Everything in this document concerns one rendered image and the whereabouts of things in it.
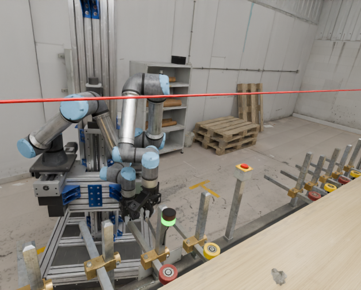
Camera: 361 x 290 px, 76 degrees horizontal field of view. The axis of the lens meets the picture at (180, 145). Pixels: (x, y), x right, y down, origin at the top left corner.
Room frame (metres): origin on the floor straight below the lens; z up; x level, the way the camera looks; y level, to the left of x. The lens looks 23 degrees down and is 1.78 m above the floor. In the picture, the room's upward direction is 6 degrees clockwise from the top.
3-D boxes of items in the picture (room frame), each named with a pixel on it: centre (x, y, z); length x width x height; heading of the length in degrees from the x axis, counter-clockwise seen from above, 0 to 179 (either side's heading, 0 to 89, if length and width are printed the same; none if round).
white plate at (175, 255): (0.87, 0.04, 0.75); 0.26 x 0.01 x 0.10; 127
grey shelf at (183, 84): (3.76, 0.41, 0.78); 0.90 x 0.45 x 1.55; 133
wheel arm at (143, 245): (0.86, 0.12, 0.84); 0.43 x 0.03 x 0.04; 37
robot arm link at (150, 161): (0.92, 0.13, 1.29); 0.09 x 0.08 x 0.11; 6
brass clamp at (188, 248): (0.97, -0.14, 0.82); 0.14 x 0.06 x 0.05; 127
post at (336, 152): (1.88, -1.36, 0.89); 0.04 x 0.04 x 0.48; 37
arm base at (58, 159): (1.30, 0.80, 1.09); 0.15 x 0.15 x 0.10
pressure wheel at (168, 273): (0.70, 0.00, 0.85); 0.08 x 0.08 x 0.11
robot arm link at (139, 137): (1.41, 0.31, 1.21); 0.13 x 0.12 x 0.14; 96
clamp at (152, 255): (0.82, 0.06, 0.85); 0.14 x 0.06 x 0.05; 127
